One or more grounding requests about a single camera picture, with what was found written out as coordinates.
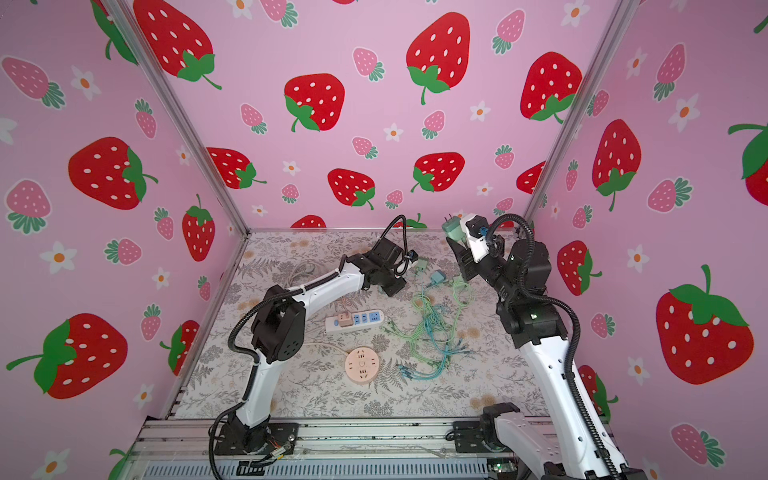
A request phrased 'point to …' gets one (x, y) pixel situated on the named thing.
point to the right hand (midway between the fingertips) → (458, 231)
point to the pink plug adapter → (345, 319)
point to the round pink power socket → (362, 365)
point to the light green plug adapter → (458, 284)
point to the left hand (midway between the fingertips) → (401, 279)
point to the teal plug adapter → (436, 278)
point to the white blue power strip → (359, 319)
